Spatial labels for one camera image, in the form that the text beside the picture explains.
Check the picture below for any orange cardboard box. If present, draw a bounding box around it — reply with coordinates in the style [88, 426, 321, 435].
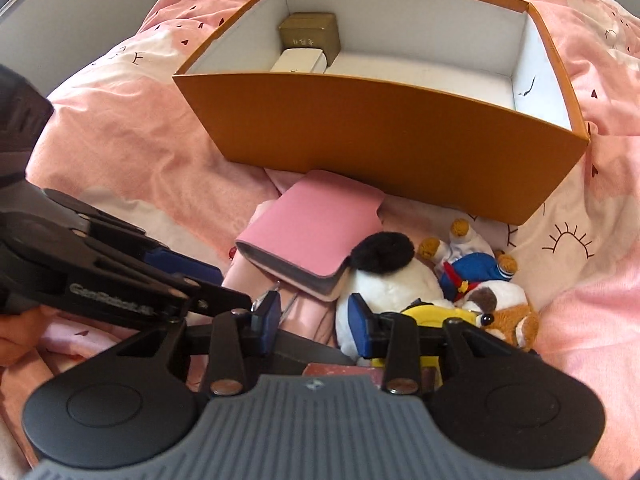
[172, 0, 592, 226]

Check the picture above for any person's left hand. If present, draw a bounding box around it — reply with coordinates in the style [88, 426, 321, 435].
[0, 306, 47, 367]

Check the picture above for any pink notebook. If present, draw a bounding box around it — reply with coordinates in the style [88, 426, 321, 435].
[235, 170, 386, 303]

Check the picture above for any pink pouch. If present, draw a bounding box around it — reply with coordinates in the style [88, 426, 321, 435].
[221, 247, 342, 348]

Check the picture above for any white glasses case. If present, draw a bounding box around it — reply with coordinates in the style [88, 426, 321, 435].
[270, 47, 328, 75]

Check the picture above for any dark grey box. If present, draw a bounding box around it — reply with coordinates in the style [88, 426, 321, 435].
[270, 330, 353, 376]

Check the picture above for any gold gift box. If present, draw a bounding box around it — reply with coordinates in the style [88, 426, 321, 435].
[278, 12, 342, 68]

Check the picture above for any duck plush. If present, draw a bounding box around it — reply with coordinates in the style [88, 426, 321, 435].
[419, 218, 518, 303]

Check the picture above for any brown and white dog plush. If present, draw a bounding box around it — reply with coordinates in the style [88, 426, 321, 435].
[460, 280, 541, 351]

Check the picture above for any pink printed blanket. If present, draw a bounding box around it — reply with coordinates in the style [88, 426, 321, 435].
[0, 0, 640, 480]

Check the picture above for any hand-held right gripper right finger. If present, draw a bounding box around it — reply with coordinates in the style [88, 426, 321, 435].
[349, 293, 543, 395]

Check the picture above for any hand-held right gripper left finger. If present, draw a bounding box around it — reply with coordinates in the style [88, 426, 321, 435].
[107, 291, 282, 395]

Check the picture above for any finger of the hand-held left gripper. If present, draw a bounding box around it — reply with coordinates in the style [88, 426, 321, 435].
[45, 187, 224, 286]
[172, 274, 253, 319]

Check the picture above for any white plush with black hair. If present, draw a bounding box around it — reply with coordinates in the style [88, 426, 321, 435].
[334, 231, 453, 361]

